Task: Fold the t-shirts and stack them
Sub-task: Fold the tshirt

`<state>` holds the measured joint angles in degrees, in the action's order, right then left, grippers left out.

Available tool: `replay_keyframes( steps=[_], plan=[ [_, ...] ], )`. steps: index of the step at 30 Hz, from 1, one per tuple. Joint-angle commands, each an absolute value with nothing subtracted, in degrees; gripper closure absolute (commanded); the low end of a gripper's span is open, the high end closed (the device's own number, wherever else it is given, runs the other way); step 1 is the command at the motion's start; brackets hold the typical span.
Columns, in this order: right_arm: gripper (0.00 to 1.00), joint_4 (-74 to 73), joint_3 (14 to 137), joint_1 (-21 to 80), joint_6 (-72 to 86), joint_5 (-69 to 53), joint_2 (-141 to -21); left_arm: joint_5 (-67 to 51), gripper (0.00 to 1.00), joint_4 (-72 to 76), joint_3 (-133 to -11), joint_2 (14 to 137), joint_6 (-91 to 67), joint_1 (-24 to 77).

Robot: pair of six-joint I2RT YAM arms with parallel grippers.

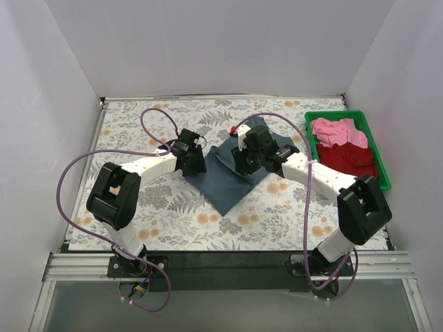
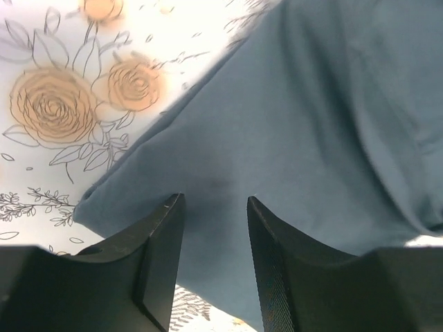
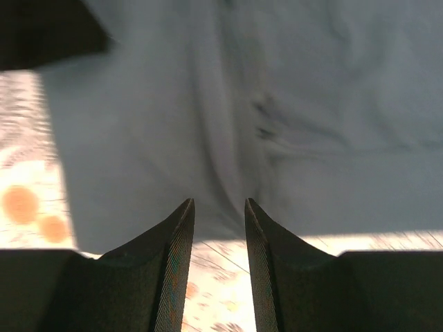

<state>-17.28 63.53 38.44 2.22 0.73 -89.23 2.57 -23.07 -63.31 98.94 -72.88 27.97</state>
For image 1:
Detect blue grey t shirt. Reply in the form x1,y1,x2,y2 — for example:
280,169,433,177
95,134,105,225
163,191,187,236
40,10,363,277
183,116,293,217

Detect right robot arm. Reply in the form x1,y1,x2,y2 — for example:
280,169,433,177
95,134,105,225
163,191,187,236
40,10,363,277
230,124,392,273

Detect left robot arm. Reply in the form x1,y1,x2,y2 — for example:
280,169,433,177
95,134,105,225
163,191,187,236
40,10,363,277
87,129,206,276

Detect floral table mat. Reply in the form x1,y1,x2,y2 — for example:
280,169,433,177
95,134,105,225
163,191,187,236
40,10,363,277
67,98,345,251

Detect pink t shirt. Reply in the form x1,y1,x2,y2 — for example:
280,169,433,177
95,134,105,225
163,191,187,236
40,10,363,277
310,118,368,149

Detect red t shirt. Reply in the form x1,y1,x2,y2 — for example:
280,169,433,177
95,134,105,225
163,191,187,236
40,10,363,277
316,142,379,178

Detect green plastic bin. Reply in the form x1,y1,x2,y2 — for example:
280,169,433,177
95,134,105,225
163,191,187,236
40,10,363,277
305,111,391,191

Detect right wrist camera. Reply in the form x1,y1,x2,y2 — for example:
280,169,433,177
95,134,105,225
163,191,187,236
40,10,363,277
230,124,251,151

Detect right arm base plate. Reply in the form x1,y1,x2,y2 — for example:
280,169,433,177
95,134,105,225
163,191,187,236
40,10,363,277
284,254,354,277

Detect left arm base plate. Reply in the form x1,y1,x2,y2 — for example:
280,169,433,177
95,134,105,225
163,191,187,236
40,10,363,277
107,255,169,278

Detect aluminium frame rail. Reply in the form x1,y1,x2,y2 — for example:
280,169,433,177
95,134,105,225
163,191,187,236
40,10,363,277
30,250,432,331

